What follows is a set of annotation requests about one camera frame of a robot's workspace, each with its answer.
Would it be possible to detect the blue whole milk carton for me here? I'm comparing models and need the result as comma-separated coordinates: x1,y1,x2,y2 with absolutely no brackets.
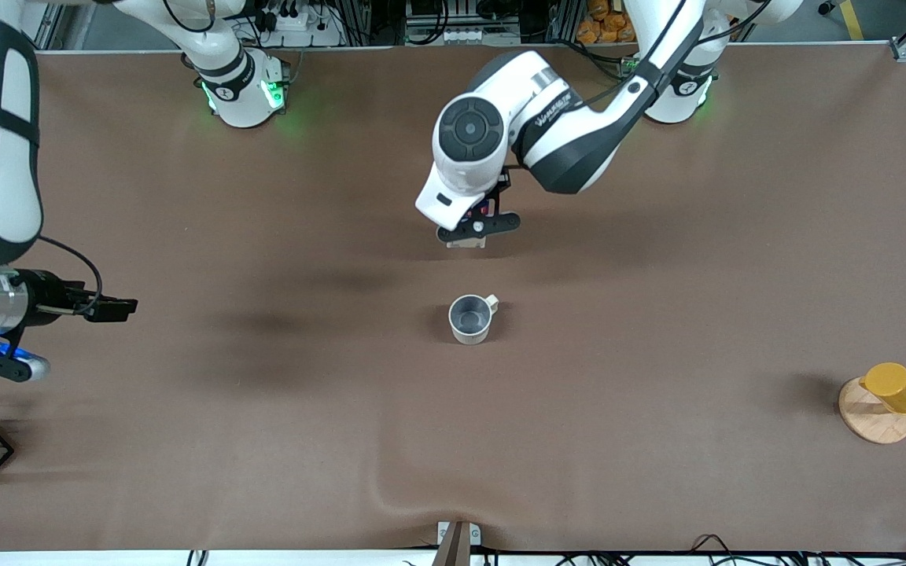
447,198,495,250

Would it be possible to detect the cream mug with grey inside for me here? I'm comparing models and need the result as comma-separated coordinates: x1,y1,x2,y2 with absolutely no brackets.
448,294,500,346

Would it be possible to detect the round wooden cup stand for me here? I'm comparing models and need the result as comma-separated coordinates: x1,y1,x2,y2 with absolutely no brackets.
838,377,906,445

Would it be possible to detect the yellow plastic cup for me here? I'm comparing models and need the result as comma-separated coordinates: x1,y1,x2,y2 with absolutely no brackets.
860,362,906,416

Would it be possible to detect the white connector block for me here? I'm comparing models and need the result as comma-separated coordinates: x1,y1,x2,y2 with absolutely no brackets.
404,22,522,46

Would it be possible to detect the brown table cloth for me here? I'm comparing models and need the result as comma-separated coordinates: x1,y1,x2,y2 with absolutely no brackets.
0,43,906,556

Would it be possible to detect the bag of orange snacks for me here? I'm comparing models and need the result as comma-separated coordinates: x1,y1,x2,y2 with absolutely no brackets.
576,0,643,46

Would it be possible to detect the white power strip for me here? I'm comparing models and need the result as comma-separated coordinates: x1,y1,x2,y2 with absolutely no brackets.
258,0,345,48

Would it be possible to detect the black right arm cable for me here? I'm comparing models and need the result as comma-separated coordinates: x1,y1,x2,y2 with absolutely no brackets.
35,234,105,317

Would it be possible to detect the grey metal bracket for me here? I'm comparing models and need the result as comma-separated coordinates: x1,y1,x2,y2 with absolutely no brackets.
431,520,483,566

